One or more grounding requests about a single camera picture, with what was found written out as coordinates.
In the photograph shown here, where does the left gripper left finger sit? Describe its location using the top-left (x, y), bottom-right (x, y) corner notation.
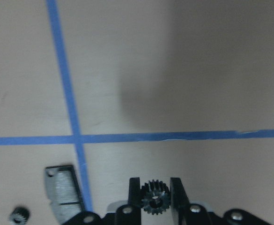
top-left (128, 177), bottom-right (141, 225)

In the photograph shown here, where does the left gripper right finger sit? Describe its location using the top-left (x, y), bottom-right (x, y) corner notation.
top-left (170, 177), bottom-right (190, 225)

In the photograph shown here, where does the black bearing gear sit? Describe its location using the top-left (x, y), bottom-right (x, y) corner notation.
top-left (8, 206), bottom-right (30, 225)
top-left (141, 180), bottom-right (171, 215)

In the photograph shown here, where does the black brake pad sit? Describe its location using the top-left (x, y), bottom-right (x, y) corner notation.
top-left (44, 165), bottom-right (85, 225)

